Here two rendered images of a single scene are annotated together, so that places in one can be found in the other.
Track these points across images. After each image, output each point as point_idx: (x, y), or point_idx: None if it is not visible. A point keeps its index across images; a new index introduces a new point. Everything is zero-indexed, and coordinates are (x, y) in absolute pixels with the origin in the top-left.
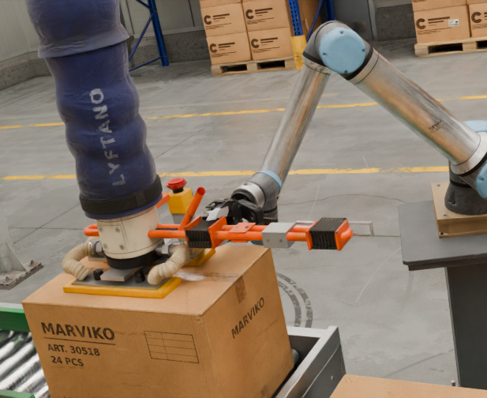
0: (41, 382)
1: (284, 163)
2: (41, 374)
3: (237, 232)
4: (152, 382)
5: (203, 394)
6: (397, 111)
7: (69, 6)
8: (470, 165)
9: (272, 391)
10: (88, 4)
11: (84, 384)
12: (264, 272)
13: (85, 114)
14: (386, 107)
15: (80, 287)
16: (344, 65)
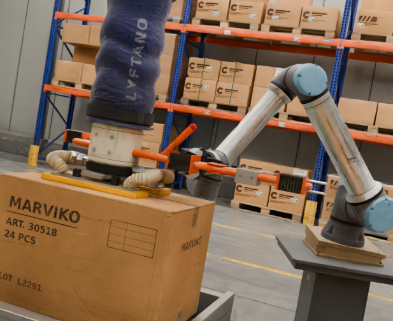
0: None
1: (232, 155)
2: None
3: (215, 164)
4: (97, 270)
5: (144, 289)
6: (330, 139)
7: None
8: (366, 197)
9: (183, 320)
10: None
11: (27, 262)
12: (207, 218)
13: (128, 34)
14: (323, 133)
15: (59, 176)
16: (310, 88)
